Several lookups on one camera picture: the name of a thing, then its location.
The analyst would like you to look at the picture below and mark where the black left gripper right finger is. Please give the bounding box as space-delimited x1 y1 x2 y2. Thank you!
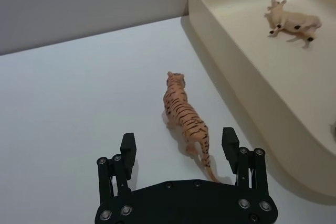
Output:
221 126 269 196

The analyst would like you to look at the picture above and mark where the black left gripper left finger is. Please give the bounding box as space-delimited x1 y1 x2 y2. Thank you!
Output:
96 133 138 206

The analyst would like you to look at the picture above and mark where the orange striped toy tiger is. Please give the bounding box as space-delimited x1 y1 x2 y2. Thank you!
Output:
161 71 223 184

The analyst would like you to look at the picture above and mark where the cream plastic bin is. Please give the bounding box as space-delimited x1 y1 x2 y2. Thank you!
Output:
185 0 336 205

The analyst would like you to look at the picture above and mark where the white toy animal with black hooves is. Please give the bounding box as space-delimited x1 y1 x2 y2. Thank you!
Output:
264 0 323 49

